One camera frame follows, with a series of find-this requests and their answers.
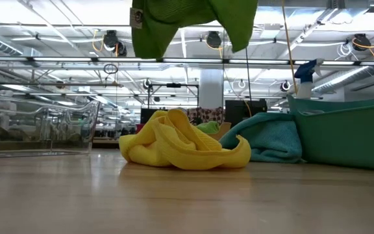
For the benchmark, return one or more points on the white building column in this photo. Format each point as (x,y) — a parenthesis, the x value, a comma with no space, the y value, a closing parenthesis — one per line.
(211,87)

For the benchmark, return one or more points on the white humanoid figure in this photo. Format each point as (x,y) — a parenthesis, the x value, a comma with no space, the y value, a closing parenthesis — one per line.
(3,107)

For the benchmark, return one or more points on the green microfiber towel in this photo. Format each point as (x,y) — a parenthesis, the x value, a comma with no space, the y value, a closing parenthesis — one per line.
(161,19)
(208,127)

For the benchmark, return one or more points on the clear plastic basket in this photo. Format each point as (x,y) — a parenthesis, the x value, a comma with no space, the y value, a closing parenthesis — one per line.
(28,146)

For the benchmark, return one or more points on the yellow microfiber towel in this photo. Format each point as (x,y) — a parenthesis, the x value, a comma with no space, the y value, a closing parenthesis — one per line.
(180,146)

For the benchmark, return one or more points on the blue microfiber towel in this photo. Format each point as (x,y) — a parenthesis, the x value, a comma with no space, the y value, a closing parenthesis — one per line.
(271,139)

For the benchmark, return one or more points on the black cabinet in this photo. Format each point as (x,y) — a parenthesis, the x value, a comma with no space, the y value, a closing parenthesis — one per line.
(239,110)

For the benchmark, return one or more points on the black metal table frame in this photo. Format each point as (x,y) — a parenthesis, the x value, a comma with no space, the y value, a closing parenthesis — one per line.
(106,146)

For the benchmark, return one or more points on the spray bottle with blue trigger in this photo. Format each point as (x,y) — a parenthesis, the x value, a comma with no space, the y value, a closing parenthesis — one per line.
(305,73)

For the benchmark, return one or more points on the long light bar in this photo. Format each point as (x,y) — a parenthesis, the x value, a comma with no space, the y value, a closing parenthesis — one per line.
(60,59)

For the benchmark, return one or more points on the black monitor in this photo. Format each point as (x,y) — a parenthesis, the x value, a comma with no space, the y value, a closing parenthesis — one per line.
(148,115)

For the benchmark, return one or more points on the orange plastic basket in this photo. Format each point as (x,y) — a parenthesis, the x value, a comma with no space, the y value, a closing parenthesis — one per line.
(225,130)

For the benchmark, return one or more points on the small black ceiling reel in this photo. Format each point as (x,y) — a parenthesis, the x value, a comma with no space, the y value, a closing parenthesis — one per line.
(147,84)
(281,85)

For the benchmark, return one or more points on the teal plastic basket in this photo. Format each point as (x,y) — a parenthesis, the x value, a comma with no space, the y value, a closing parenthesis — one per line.
(346,139)

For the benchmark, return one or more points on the floral patterned fabric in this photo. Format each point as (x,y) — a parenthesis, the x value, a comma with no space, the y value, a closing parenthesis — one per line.
(206,114)

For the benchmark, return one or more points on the red box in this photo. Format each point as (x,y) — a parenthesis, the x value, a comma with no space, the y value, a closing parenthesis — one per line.
(140,128)

